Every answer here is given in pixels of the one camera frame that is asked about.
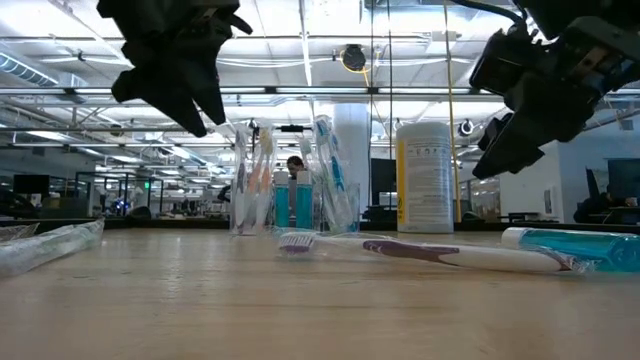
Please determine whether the long ceiling light bar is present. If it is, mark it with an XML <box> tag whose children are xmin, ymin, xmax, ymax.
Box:
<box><xmin>0</xmin><ymin>85</ymin><xmax>506</xmax><ymax>97</ymax></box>

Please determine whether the purple white toothbrush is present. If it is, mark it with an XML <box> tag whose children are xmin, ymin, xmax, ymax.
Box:
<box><xmin>277</xmin><ymin>229</ymin><xmax>576</xmax><ymax>275</ymax></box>

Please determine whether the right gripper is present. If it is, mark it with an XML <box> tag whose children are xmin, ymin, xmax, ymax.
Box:
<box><xmin>472</xmin><ymin>59</ymin><xmax>609</xmax><ymax>181</ymax></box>

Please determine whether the blue toothbrush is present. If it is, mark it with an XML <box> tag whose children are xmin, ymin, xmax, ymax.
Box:
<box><xmin>313</xmin><ymin>114</ymin><xmax>351</xmax><ymax>234</ymax></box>
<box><xmin>319</xmin><ymin>117</ymin><xmax>357</xmax><ymax>234</ymax></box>

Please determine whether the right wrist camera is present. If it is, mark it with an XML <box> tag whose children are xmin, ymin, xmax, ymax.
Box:
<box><xmin>468</xmin><ymin>27</ymin><xmax>539</xmax><ymax>99</ymax></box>

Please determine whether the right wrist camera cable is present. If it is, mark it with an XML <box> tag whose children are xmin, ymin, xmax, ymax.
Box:
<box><xmin>449</xmin><ymin>0</ymin><xmax>526</xmax><ymax>26</ymax></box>

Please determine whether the teal mouthwash bottle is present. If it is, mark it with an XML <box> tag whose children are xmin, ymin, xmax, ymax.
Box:
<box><xmin>295</xmin><ymin>169</ymin><xmax>314</xmax><ymax>230</ymax></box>

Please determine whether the small black monitor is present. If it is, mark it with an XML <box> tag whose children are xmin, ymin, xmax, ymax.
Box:
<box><xmin>13</xmin><ymin>174</ymin><xmax>51</xmax><ymax>197</ymax></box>

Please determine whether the silver air duct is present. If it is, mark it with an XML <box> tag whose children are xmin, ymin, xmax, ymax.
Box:
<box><xmin>0</xmin><ymin>49</ymin><xmax>89</xmax><ymax>91</ymax></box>

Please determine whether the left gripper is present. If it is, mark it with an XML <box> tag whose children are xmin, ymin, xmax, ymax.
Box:
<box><xmin>97</xmin><ymin>0</ymin><xmax>254</xmax><ymax>139</ymax></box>

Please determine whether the clear acrylic organizer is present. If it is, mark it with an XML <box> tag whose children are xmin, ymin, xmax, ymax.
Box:
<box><xmin>229</xmin><ymin>179</ymin><xmax>361</xmax><ymax>236</ymax></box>

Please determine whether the yellow hanging cable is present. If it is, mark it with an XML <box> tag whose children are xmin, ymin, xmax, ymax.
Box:
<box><xmin>442</xmin><ymin>0</ymin><xmax>462</xmax><ymax>224</ymax></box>

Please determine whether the teal toothbrush package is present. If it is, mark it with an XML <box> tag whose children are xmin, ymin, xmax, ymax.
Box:
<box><xmin>501</xmin><ymin>225</ymin><xmax>640</xmax><ymax>274</ymax></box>

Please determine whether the seated person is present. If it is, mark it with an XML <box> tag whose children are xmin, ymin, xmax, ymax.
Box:
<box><xmin>573</xmin><ymin>183</ymin><xmax>640</xmax><ymax>225</ymax></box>

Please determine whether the black aluminium table frame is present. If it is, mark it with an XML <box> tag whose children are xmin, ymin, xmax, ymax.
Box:
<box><xmin>0</xmin><ymin>214</ymin><xmax>640</xmax><ymax>235</ymax></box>

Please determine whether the dark wide monitor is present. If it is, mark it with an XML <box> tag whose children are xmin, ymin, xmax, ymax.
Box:
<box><xmin>607</xmin><ymin>158</ymin><xmax>640</xmax><ymax>199</ymax></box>

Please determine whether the white wipes canister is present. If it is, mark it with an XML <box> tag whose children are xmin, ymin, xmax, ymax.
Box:
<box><xmin>395</xmin><ymin>121</ymin><xmax>455</xmax><ymax>235</ymax></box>

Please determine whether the white building column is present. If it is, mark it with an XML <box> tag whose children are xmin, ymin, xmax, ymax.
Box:
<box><xmin>332</xmin><ymin>102</ymin><xmax>374</xmax><ymax>221</ymax></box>

